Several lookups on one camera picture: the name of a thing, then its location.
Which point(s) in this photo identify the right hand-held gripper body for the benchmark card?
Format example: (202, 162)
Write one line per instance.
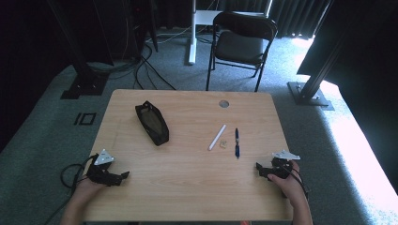
(281, 168)

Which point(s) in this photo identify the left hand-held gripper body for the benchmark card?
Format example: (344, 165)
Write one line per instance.
(99, 175)

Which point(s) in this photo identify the blue pen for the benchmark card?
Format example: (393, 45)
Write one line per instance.
(237, 142)

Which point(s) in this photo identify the small yellowish eraser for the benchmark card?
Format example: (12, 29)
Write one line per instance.
(223, 144)

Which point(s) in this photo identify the white pen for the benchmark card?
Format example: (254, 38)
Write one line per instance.
(217, 137)

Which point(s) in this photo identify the black mesh pencil case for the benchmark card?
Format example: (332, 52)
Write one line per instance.
(152, 123)

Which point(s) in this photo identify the person's right hand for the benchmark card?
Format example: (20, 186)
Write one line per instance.
(289, 186)

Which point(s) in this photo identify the person's left hand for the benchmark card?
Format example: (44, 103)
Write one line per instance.
(87, 190)

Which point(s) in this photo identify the small red object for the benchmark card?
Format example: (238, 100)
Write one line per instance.
(245, 223)

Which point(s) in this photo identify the round grey table grommet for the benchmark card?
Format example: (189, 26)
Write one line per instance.
(223, 103)

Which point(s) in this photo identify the black metal stand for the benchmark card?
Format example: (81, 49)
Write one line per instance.
(308, 93)
(83, 75)

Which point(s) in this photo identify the black folding chair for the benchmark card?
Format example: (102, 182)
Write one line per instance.
(241, 47)

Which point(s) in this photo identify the black cloth screen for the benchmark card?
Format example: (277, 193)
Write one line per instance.
(366, 62)

